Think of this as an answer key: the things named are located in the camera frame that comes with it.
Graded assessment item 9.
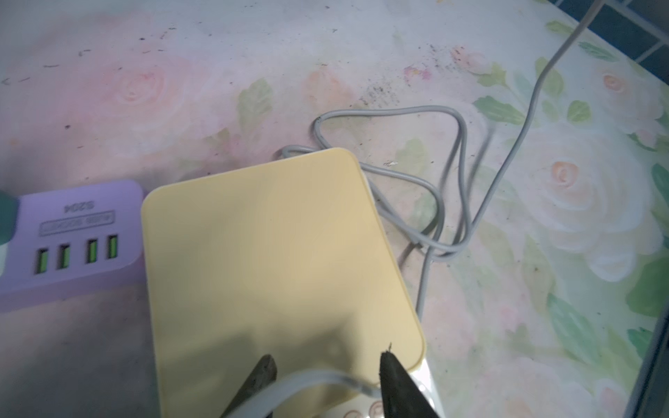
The yellow electronic scale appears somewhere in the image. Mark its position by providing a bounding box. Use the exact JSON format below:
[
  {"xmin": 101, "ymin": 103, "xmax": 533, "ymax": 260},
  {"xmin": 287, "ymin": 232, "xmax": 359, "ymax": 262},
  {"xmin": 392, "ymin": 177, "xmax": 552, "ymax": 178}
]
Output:
[{"xmin": 141, "ymin": 148, "xmax": 441, "ymax": 417}]

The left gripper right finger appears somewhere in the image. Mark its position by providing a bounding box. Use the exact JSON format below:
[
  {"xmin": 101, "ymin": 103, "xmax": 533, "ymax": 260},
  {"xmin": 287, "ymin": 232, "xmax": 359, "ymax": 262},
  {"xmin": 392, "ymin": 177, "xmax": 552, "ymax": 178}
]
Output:
[{"xmin": 379, "ymin": 351, "xmax": 438, "ymax": 418}]

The purple power strip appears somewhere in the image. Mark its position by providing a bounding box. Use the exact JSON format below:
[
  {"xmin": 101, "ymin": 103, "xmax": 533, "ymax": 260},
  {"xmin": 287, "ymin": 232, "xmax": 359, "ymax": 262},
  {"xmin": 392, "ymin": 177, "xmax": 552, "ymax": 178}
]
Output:
[{"xmin": 1, "ymin": 180, "xmax": 146, "ymax": 313}]

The green charger adapter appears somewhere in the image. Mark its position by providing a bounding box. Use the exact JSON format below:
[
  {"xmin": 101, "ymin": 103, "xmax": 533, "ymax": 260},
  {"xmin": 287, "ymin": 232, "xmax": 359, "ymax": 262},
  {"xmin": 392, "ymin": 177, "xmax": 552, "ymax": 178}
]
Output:
[{"xmin": 0, "ymin": 191, "xmax": 19, "ymax": 246}]

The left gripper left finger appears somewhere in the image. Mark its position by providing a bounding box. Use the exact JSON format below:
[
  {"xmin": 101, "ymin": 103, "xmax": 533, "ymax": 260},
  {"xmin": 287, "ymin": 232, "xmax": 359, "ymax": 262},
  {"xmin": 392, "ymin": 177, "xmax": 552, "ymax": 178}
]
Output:
[{"xmin": 221, "ymin": 355, "xmax": 277, "ymax": 418}]

